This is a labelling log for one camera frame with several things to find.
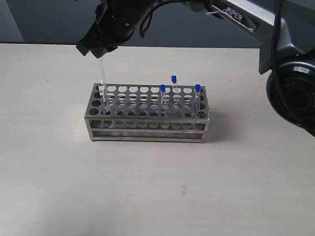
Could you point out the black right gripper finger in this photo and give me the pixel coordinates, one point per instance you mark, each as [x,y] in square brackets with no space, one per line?
[89,43]
[99,50]

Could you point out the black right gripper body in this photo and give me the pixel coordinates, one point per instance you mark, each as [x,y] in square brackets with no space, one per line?
[120,19]

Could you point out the blue-capped tube back tall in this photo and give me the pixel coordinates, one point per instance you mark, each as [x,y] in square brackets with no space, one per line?
[175,92]

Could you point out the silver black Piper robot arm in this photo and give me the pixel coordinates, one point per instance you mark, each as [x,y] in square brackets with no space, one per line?
[285,30]

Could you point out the stainless steel test tube rack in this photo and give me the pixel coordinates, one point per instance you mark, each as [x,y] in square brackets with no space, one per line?
[135,114]

